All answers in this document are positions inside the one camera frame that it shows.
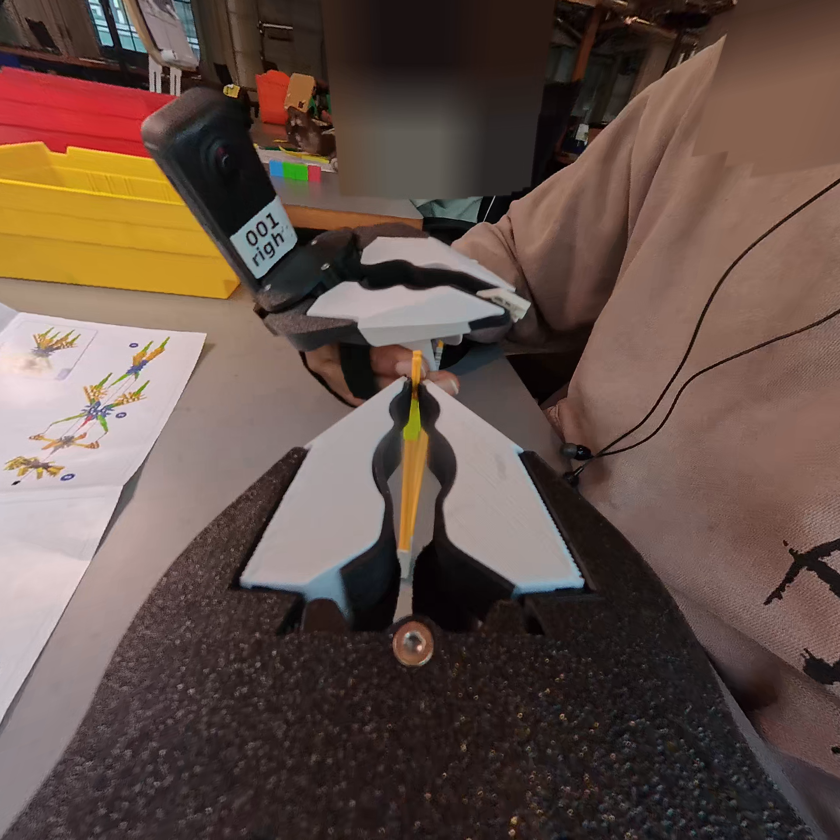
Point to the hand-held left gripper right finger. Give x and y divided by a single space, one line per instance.
512 525

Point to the printed instruction sheet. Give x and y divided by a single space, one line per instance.
66 525

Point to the grey desk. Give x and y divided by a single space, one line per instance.
250 420

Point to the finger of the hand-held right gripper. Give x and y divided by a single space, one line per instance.
407 310
427 259

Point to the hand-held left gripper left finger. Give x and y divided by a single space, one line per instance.
315 525

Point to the orange box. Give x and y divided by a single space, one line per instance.
273 99

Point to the person in beige sweatshirt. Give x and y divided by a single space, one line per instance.
709 525

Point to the coloured blocks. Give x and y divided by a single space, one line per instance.
297 171

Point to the red plastic bin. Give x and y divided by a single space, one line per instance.
66 112

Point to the person's right hand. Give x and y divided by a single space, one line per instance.
391 370

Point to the yellow plastic bin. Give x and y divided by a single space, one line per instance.
92 223

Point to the person's right forearm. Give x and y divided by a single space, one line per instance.
538 282

